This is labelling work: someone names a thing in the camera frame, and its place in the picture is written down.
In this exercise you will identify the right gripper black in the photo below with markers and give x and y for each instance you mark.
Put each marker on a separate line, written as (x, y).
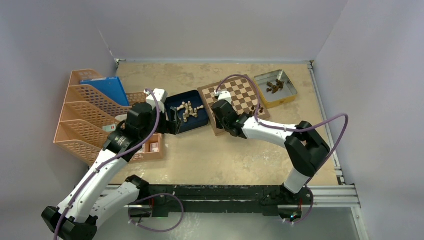
(219, 125)

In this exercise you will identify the peach desk organizer tray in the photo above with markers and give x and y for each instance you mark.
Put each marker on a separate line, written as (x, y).
(150, 145)

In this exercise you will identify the dark blue square tray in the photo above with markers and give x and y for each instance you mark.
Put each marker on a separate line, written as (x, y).
(185, 104)

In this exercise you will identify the yellow metal tin tray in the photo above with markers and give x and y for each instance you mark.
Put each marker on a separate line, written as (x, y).
(286, 95)

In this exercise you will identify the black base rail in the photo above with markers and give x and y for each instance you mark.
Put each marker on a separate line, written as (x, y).
(267, 200)

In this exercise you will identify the peach file rack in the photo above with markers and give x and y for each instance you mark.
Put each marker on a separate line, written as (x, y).
(84, 113)

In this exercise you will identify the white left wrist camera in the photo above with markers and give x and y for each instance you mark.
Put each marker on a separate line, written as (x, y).
(160, 96)

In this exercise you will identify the wooden chess board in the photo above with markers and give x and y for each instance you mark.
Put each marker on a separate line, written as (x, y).
(244, 98)

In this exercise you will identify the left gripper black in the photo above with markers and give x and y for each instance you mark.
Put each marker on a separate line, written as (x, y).
(169, 127)

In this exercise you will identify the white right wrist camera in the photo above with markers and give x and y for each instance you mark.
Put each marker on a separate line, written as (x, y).
(223, 95)

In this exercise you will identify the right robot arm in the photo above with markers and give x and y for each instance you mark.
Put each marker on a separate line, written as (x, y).
(307, 150)

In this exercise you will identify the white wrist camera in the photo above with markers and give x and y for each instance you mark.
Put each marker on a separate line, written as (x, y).
(223, 95)
(160, 96)

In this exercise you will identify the dark wooden king piece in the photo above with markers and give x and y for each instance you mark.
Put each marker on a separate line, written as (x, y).
(271, 88)

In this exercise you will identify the dark wooden queen piece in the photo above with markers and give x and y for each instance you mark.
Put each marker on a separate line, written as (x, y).
(279, 84)

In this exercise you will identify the blue folder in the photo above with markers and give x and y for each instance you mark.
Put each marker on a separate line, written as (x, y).
(111, 87)

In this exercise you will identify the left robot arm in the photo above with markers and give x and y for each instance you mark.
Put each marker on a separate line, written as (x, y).
(84, 210)

